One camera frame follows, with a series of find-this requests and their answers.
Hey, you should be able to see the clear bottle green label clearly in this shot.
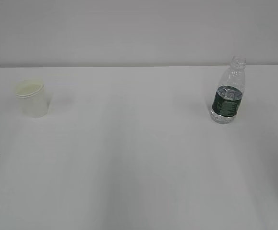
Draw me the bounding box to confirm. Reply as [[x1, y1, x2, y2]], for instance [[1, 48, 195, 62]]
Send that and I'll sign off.
[[210, 56, 246, 124]]

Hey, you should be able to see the white paper cup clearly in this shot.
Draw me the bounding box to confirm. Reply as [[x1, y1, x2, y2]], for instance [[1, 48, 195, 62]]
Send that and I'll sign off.
[[16, 79, 49, 118]]

